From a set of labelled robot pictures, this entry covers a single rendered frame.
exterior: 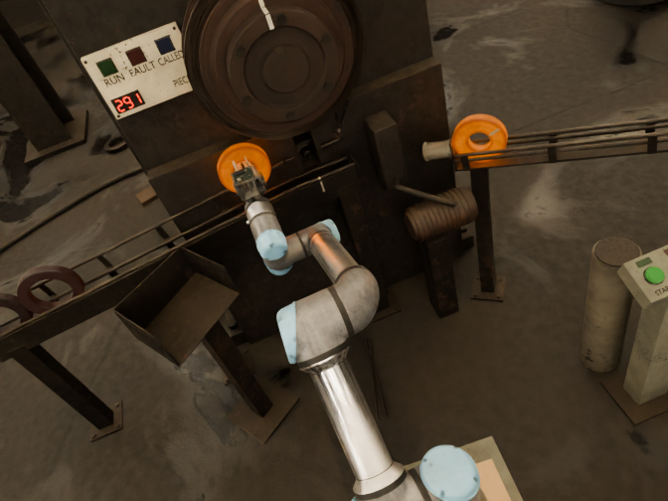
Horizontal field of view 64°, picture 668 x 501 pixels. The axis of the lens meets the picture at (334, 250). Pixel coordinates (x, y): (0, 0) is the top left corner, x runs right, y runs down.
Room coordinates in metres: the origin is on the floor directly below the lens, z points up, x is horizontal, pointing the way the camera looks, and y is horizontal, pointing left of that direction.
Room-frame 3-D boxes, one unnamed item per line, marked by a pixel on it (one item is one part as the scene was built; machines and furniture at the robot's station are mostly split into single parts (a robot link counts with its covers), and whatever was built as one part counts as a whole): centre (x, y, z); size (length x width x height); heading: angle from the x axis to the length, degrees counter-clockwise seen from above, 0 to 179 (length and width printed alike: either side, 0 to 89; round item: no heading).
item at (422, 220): (1.28, -0.37, 0.27); 0.22 x 0.13 x 0.53; 94
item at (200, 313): (1.11, 0.46, 0.36); 0.26 x 0.20 x 0.72; 129
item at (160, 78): (1.48, 0.31, 1.15); 0.26 x 0.02 x 0.18; 94
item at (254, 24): (1.30, -0.04, 1.11); 0.28 x 0.06 x 0.28; 94
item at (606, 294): (0.87, -0.71, 0.26); 0.12 x 0.12 x 0.52
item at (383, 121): (1.43, -0.27, 0.68); 0.11 x 0.08 x 0.24; 4
